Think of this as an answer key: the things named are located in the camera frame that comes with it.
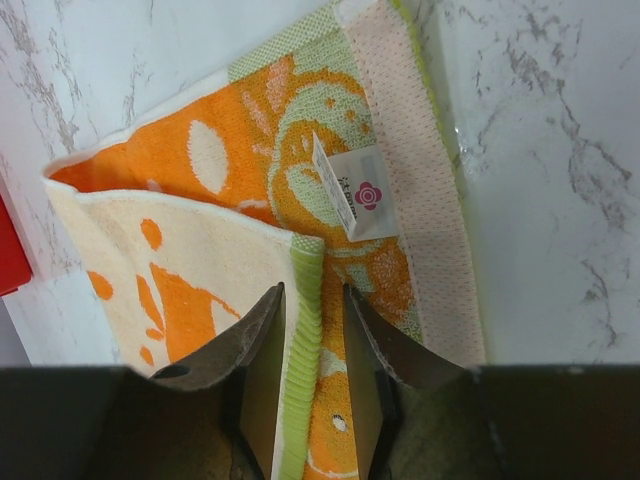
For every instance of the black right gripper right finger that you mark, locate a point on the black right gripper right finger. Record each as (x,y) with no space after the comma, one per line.
(391,379)

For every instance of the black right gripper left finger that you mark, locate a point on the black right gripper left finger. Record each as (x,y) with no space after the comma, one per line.
(245,363)

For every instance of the orange fox towel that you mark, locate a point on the orange fox towel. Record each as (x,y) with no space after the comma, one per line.
(184,219)

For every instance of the white towel label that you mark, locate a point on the white towel label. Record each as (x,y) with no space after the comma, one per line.
(359,191)

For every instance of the red plastic bin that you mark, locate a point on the red plastic bin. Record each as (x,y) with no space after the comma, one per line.
(15,268)

